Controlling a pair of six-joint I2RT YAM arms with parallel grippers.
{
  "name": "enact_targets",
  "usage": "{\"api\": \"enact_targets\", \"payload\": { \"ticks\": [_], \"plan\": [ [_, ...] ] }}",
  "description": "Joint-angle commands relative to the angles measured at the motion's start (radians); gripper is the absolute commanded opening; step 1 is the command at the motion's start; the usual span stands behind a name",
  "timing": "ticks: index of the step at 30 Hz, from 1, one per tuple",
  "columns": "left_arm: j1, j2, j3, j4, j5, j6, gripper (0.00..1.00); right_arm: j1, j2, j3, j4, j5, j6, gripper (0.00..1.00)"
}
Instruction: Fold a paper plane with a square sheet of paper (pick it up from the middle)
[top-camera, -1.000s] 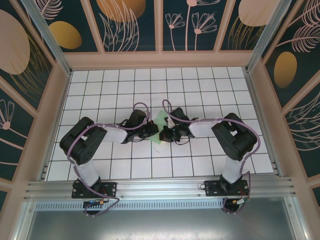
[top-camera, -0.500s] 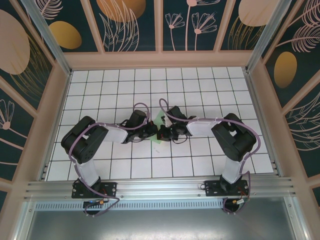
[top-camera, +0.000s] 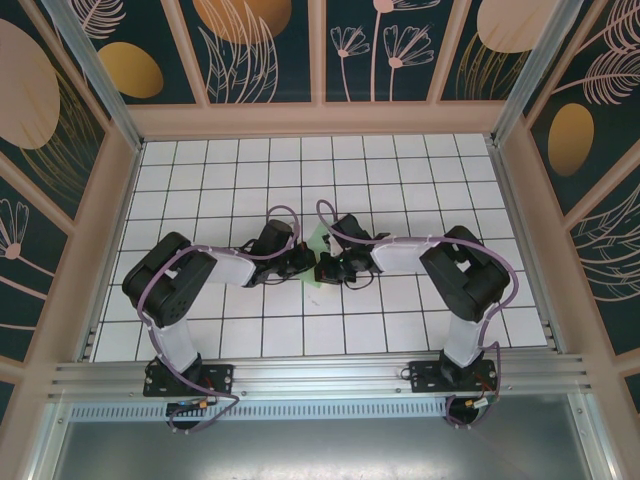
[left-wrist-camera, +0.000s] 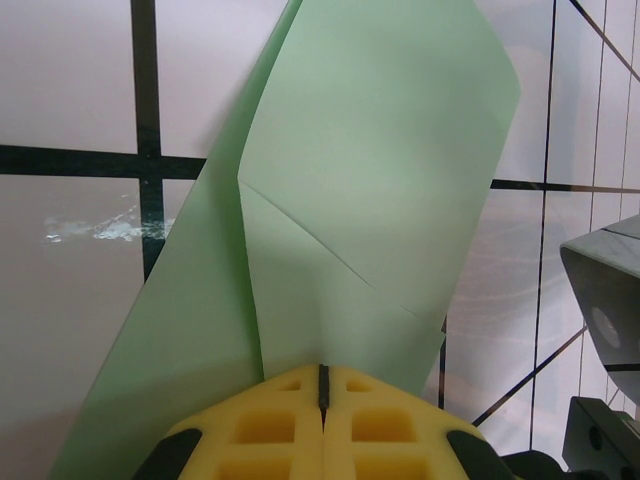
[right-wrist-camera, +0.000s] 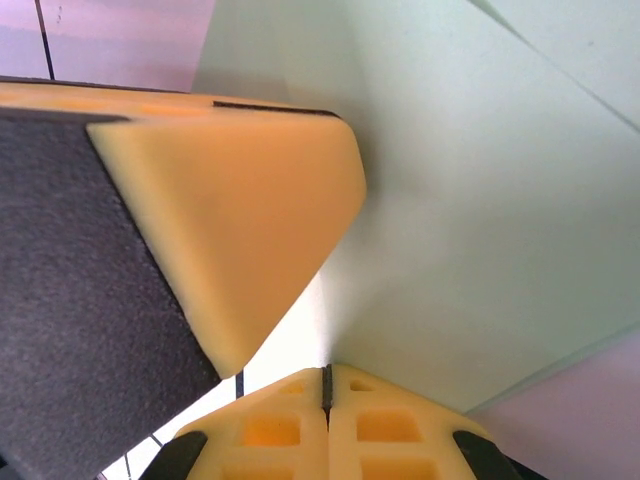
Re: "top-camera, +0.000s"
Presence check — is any grey metal sheet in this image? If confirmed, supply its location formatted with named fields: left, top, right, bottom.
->
left=49, top=419, right=601, bottom=480

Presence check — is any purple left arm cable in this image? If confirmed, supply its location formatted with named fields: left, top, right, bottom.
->
left=137, top=205, right=303, bottom=435

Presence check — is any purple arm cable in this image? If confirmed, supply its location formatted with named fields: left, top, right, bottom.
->
left=137, top=205, right=303, bottom=435
left=316, top=199, right=521, bottom=431

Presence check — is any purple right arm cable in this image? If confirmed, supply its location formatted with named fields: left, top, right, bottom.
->
left=316, top=199, right=521, bottom=431

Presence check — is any long aluminium mounting rail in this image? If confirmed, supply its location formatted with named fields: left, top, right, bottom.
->
left=47, top=353, right=596, bottom=401

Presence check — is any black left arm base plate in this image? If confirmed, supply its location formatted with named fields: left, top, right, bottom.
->
left=143, top=363, right=236, bottom=399

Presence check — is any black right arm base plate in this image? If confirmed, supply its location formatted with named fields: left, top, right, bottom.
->
left=408, top=359, right=501, bottom=396

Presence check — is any aluminium side rail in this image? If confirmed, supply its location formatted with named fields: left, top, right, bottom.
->
left=75, top=322, right=101, bottom=363
left=487, top=133, right=566, bottom=352

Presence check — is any slotted grey cable duct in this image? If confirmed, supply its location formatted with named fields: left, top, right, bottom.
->
left=69, top=399, right=451, bottom=421

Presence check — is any aluminium corner post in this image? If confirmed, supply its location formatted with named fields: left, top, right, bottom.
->
left=39, top=0, right=146, bottom=154
left=489, top=0, right=576, bottom=146

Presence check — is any aluminium frame bar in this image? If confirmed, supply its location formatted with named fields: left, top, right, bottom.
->
left=24, top=399, right=74, bottom=480
left=567, top=394, right=621, bottom=480

